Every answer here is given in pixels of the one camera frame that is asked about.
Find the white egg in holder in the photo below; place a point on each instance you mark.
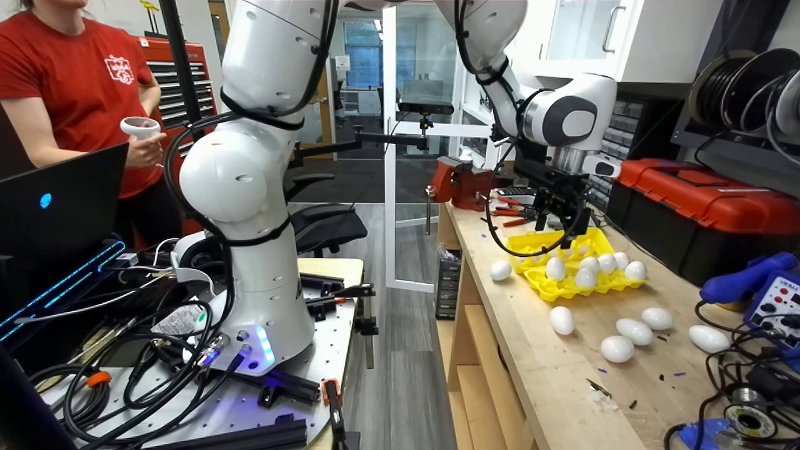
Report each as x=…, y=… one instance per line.
x=621, y=262
x=636, y=272
x=555, y=269
x=606, y=263

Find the red black toolbox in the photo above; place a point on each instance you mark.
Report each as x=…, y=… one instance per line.
x=700, y=224

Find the black laptop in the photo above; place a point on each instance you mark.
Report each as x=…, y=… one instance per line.
x=56, y=214

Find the white egg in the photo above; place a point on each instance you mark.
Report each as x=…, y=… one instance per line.
x=621, y=262
x=616, y=348
x=500, y=272
x=555, y=269
x=606, y=263
x=636, y=272
x=709, y=339
x=560, y=318
x=637, y=333
x=586, y=278
x=655, y=318

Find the red tool chest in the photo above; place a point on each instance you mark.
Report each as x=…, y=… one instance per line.
x=161, y=63

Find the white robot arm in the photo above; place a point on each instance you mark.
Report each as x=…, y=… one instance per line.
x=232, y=177

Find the red bench vise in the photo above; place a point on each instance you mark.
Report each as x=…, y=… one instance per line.
x=464, y=185

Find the black cable spools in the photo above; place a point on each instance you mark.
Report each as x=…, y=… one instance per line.
x=730, y=94

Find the blue soldering station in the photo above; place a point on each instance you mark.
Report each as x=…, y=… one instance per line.
x=771, y=289

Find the black office chair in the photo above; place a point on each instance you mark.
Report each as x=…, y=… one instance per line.
x=326, y=228

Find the white wall cabinet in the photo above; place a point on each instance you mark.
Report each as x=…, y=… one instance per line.
x=630, y=42

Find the black camera stand pole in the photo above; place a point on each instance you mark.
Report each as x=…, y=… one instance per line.
x=175, y=39

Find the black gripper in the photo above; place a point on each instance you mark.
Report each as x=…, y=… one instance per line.
x=555, y=194

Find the yellow plastic egg holder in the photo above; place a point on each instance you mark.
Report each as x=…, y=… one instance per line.
x=535, y=248

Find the white egg on bench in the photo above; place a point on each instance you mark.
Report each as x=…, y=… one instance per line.
x=655, y=318
x=637, y=333
x=616, y=348
x=709, y=339
x=560, y=318

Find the person in red shirt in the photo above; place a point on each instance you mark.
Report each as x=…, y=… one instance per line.
x=66, y=84

